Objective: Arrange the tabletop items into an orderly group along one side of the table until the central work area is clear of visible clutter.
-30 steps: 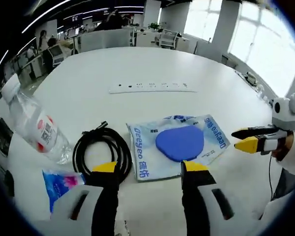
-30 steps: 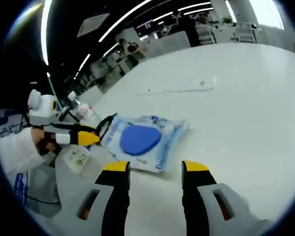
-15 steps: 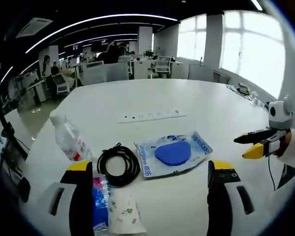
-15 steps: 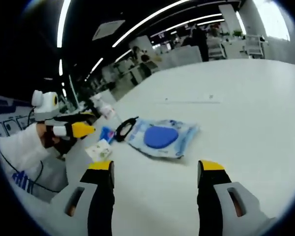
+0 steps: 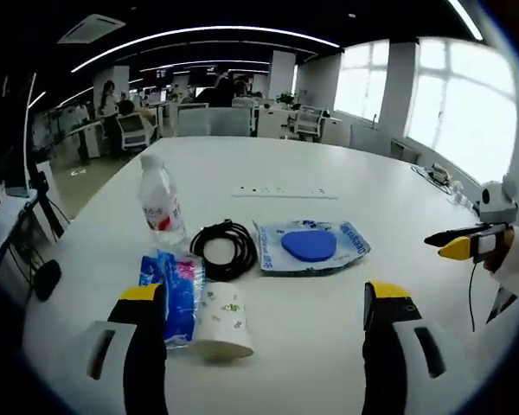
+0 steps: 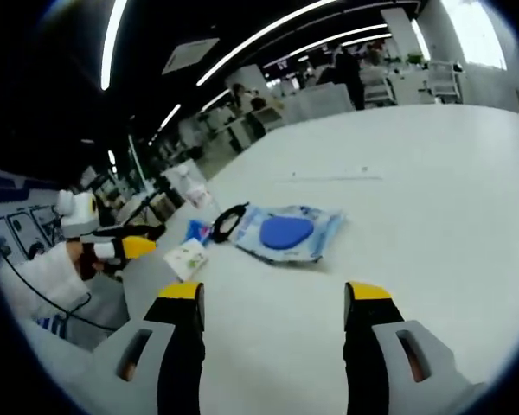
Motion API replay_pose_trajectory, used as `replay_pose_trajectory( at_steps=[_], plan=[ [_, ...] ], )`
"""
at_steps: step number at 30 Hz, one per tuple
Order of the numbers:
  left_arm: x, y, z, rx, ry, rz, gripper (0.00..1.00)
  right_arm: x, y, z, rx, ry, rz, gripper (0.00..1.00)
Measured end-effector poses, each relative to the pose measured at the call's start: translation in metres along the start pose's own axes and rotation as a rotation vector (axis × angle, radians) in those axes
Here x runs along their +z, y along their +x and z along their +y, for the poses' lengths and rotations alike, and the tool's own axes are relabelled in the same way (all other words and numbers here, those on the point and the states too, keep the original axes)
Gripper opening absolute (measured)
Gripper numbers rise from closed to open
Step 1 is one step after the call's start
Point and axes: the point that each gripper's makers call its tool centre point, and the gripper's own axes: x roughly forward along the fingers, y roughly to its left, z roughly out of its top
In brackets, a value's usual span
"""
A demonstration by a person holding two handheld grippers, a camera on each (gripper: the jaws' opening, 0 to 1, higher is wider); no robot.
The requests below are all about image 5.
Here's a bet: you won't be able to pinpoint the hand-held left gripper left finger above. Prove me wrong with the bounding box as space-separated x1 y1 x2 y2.
62 284 170 415

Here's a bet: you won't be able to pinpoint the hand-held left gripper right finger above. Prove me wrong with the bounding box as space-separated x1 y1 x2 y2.
362 280 464 415

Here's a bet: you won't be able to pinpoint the blue tissue packet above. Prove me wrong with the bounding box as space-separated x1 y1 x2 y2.
138 249 207 351

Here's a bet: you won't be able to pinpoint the white printed paper cup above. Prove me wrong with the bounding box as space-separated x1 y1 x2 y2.
189 281 255 363

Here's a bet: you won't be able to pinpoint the bag with blue disc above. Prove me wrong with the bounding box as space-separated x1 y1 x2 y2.
253 218 372 277

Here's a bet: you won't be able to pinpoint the clear plastic water bottle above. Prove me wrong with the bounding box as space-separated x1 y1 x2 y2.
138 153 188 246

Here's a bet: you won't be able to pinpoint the small white items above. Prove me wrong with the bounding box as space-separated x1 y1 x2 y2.
449 181 481 211

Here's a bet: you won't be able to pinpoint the person's right hand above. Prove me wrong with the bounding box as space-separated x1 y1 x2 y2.
483 227 516 273

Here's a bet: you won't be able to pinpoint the large window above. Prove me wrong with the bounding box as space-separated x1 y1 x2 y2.
332 38 391 118
408 36 516 183

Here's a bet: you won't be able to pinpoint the white table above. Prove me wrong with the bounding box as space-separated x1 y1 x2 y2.
21 136 518 415

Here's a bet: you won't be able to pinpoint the black oval object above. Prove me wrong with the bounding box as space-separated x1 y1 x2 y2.
33 259 64 303

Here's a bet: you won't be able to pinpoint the white power strip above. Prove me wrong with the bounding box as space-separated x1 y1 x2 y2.
232 184 338 201

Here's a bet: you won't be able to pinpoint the black tripod stand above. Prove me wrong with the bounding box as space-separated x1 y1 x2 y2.
22 73 71 239

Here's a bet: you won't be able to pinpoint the white office chair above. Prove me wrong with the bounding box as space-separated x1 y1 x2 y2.
116 114 153 152
293 105 325 142

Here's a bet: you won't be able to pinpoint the grey desk partition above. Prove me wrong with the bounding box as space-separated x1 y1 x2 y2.
176 105 253 138

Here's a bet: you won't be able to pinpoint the white ceiling light strip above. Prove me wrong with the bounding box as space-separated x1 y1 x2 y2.
71 25 343 73

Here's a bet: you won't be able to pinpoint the ceiling air vent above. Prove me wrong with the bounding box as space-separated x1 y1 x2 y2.
55 12 126 47

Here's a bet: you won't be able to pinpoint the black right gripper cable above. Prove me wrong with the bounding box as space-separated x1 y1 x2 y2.
468 258 480 333

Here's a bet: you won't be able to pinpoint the tangle of cables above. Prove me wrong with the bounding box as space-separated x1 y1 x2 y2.
410 162 455 194

